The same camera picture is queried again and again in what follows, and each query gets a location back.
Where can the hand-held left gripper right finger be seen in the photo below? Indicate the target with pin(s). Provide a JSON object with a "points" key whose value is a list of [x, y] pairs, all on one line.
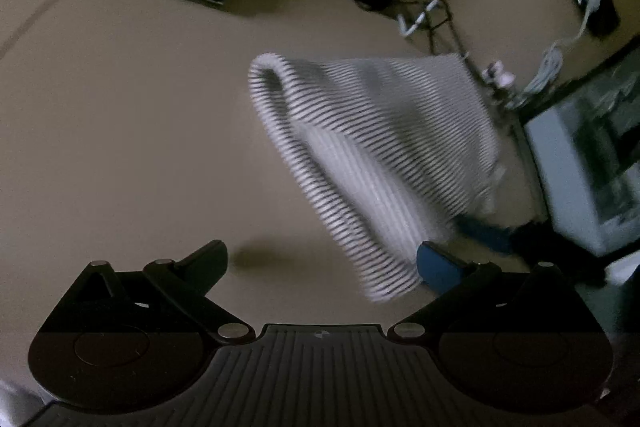
{"points": [[436, 265]]}

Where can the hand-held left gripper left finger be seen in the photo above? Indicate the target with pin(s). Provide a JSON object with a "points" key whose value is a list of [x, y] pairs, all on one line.
{"points": [[209, 259]]}

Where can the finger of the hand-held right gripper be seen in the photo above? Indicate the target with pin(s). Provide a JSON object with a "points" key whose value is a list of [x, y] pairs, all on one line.
{"points": [[485, 232]]}

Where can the white ribbed sweater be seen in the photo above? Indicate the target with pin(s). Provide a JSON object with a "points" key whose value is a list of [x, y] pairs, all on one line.
{"points": [[380, 157]]}

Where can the computer monitor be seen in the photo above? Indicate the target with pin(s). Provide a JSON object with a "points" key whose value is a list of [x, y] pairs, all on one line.
{"points": [[585, 157]]}

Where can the small pink figure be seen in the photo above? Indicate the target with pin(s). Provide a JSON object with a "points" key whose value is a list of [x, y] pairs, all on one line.
{"points": [[497, 74]]}

